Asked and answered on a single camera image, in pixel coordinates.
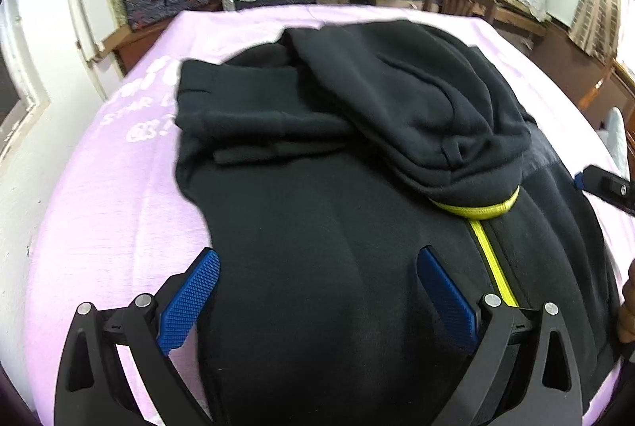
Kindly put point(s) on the wooden armchair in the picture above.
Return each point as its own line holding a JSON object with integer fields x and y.
{"x": 612, "y": 79}

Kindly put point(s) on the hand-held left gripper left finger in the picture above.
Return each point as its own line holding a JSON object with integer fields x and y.
{"x": 191, "y": 302}

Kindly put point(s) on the pink printed blanket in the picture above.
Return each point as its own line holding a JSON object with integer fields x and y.
{"x": 99, "y": 188}

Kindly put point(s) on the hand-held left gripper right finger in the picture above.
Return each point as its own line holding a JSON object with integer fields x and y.
{"x": 446, "y": 302}

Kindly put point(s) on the grey plush cushion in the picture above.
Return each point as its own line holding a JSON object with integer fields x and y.
{"x": 617, "y": 138}

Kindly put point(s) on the person's right hand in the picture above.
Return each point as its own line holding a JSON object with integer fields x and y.
{"x": 628, "y": 307}

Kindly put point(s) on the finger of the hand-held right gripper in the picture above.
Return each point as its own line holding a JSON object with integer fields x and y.
{"x": 607, "y": 186}

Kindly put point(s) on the wooden desk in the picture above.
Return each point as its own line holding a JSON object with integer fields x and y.
{"x": 518, "y": 17}

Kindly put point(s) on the black hooded zip jacket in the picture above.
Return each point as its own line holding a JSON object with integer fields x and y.
{"x": 347, "y": 217}

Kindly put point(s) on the checked patterned curtain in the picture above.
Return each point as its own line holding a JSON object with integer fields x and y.
{"x": 598, "y": 4}

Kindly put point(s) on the sliding glass window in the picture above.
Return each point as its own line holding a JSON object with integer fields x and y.
{"x": 17, "y": 79}

